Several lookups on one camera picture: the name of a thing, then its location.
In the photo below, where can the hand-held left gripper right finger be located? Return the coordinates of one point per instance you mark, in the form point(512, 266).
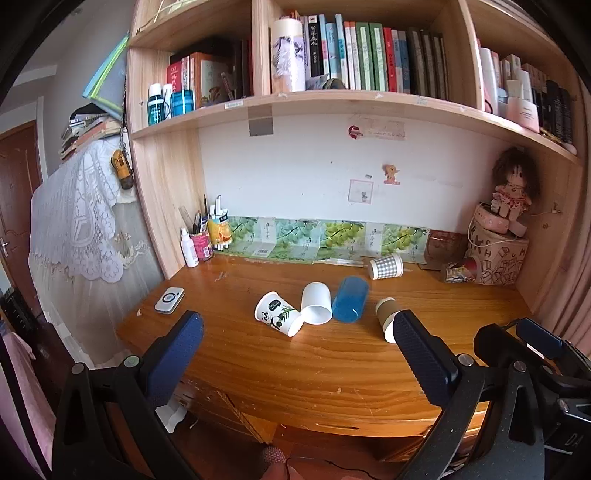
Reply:
point(422, 357)

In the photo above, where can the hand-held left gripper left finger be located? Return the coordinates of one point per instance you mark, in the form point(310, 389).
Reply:
point(178, 357)

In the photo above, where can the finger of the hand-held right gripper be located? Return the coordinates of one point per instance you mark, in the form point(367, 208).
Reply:
point(496, 344)
point(538, 334)

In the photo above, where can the brown paper cup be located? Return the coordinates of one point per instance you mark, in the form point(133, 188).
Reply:
point(385, 314)

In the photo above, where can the red patterned paper cup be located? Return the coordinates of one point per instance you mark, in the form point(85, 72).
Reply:
point(457, 272)

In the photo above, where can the blue plastic cup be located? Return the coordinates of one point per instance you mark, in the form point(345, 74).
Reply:
point(349, 300)

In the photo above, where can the grey checked paper cup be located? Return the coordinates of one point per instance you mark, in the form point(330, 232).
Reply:
point(388, 266)

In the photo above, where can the panda print paper cup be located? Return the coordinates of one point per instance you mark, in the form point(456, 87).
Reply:
point(277, 311)

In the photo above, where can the plain white cup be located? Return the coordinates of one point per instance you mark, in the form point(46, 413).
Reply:
point(316, 300)

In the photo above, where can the white paper scrap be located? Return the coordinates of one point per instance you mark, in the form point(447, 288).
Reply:
point(170, 415)

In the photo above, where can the small white rounded device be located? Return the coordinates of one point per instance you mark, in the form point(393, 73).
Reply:
point(168, 300)

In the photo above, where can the letter printed box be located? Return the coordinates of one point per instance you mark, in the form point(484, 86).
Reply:
point(498, 263)

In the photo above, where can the small white bottle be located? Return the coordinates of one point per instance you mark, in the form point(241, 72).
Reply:
point(189, 251)

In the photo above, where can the brown transparent container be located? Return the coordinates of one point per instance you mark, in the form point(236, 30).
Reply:
point(443, 244)

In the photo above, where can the pink pen holder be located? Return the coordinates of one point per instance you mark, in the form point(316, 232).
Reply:
point(202, 247)

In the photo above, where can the black pen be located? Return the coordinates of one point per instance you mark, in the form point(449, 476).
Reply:
point(204, 212)

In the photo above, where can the rag doll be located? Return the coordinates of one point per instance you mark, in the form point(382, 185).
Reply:
point(510, 189)

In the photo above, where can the row of grape printed boxes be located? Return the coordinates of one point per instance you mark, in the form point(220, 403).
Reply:
point(323, 235)

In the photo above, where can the white tube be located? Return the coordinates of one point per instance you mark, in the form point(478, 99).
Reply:
point(219, 205)

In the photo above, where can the pink cloth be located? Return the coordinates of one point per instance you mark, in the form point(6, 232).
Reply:
point(23, 392)

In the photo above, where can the white lace cloth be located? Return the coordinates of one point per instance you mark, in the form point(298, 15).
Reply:
point(78, 207)

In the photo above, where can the wooden bookshelf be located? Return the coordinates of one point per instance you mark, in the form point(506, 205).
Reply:
point(166, 175)

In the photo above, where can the pale pink box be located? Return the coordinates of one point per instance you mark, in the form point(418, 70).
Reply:
point(522, 114)

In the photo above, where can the row of dark books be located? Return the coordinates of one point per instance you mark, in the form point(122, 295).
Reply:
point(554, 106)

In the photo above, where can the brown wooden door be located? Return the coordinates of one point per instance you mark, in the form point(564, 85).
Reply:
point(16, 194)

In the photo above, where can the stack of books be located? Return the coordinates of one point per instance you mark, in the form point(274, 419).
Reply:
point(87, 131)

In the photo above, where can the grey tape patch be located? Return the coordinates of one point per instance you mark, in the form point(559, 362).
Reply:
point(261, 127)

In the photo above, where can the teal bottle white cap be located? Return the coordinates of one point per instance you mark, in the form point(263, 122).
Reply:
point(156, 108)

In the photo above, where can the blue jar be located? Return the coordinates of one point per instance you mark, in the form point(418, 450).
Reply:
point(182, 104)

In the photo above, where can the white blue bottle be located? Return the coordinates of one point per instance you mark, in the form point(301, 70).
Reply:
point(168, 99)

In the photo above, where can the row of red orange books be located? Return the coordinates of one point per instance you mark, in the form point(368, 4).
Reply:
point(207, 78)

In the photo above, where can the green edged mesh folder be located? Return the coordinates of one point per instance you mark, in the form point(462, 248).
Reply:
point(108, 78)

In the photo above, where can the dark figurine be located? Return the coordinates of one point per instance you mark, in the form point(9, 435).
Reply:
point(332, 84)

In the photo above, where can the row of colourful books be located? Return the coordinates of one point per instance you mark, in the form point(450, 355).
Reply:
point(374, 60)

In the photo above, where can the white ink printed roll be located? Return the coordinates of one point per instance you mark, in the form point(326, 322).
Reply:
point(286, 55)

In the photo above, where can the square paper wall sticker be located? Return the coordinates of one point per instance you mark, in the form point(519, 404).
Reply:
point(360, 191)

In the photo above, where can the cartoon wall sticker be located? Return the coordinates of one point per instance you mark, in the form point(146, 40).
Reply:
point(391, 173)

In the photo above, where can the red wall sticker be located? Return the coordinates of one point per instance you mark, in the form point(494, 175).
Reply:
point(355, 131)

